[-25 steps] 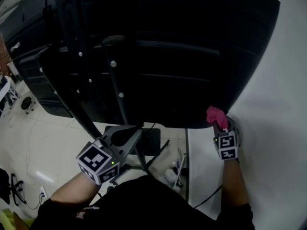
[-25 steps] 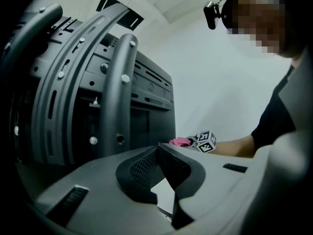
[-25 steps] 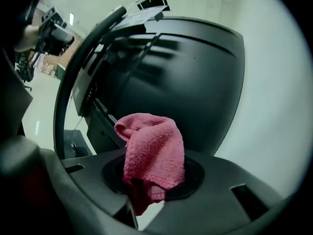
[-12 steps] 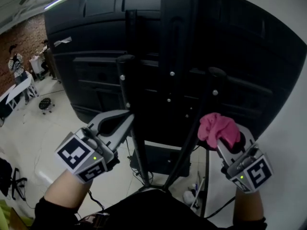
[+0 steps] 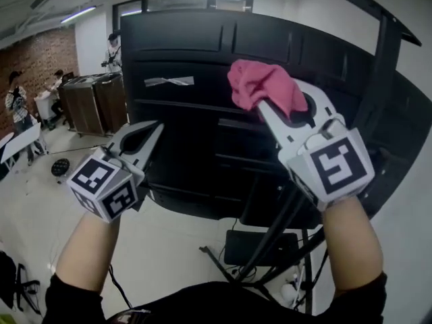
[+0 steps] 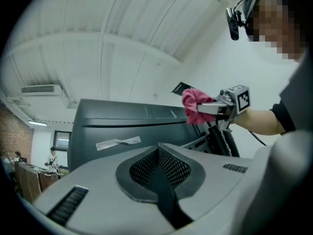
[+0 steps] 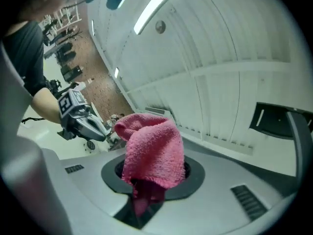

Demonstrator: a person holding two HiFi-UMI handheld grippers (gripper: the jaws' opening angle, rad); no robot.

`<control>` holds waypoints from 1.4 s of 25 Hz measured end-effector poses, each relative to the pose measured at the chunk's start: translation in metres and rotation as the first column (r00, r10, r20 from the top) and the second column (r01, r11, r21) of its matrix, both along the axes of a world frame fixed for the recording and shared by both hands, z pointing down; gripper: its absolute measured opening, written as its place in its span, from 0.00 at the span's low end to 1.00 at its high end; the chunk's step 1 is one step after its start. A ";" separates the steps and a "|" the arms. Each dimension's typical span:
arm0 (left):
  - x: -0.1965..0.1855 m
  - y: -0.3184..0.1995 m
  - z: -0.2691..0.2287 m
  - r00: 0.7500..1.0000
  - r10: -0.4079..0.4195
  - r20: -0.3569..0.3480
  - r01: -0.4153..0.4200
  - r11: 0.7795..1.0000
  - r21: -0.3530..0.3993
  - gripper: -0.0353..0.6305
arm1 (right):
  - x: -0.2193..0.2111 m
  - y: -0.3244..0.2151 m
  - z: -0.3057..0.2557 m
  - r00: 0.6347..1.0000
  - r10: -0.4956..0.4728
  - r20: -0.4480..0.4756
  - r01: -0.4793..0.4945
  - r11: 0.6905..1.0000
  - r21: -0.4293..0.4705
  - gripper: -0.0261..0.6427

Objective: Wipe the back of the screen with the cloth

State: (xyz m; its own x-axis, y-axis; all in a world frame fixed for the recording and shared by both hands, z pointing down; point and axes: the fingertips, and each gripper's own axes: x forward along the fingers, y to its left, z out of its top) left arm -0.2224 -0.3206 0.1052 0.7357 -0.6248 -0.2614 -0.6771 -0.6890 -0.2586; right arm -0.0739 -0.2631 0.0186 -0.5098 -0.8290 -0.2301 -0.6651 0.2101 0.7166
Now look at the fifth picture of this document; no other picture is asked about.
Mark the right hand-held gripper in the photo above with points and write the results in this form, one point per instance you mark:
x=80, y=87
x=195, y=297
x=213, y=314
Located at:
x=337, y=167

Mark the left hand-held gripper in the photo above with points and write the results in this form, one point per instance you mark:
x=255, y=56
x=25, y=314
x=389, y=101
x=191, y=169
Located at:
x=101, y=184

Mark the person's black clothing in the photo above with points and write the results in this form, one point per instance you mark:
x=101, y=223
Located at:
x=216, y=305

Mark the person's left forearm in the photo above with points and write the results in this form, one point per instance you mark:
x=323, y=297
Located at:
x=87, y=251

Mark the brown wooden cabinet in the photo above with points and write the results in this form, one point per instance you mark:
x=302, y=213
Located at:
x=87, y=103

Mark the long ceiling light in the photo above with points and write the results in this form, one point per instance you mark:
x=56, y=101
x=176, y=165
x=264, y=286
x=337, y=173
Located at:
x=78, y=14

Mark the white table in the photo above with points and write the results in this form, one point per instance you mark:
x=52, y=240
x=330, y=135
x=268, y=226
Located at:
x=20, y=143

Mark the person's right forearm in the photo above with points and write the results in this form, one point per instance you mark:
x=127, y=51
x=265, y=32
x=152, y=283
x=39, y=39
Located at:
x=352, y=245

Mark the large black monitor back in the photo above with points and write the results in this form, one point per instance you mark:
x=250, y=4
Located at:
x=175, y=46

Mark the black round stool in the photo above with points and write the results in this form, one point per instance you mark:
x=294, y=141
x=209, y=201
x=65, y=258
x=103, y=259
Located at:
x=60, y=167

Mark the pink cloth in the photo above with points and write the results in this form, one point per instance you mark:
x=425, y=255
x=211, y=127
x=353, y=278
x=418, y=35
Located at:
x=260, y=79

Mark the black office chair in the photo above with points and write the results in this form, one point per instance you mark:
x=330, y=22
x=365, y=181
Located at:
x=23, y=289

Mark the black metal screen stand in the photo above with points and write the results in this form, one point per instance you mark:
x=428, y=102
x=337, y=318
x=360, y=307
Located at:
x=384, y=79

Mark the grey tape strip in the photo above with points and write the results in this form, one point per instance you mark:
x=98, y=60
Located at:
x=168, y=81

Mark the black stand base tray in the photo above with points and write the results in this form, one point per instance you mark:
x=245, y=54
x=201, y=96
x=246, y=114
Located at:
x=246, y=248

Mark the white bin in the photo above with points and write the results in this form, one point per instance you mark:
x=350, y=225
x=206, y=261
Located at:
x=44, y=106

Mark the white mop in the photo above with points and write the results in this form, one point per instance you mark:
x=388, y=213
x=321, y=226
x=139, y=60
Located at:
x=288, y=290

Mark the dark framed window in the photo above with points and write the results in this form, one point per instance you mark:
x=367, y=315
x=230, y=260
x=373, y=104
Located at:
x=175, y=2

